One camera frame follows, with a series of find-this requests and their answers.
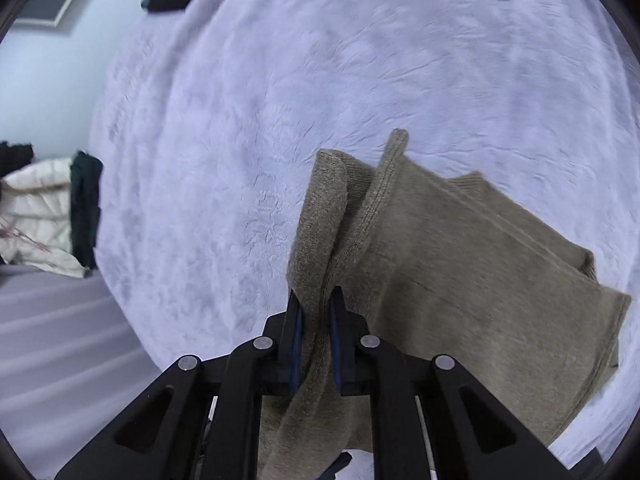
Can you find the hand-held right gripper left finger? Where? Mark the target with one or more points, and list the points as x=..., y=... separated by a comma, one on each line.
x=297, y=355

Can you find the black cloth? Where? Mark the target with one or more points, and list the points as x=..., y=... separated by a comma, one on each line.
x=15, y=155

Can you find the olive knit sweater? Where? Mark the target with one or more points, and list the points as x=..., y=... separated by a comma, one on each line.
x=450, y=280

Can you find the grey bed sheet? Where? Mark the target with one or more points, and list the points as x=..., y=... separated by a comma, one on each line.
x=60, y=360

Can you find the dark green cloth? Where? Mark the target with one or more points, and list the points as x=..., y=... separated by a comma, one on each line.
x=85, y=205

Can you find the white puffy jacket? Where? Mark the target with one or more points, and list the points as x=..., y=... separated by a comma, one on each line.
x=35, y=215

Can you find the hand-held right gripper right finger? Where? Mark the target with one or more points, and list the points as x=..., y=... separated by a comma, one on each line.
x=336, y=350

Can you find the lavender plush blanket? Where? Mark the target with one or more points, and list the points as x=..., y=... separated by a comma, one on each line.
x=300, y=85

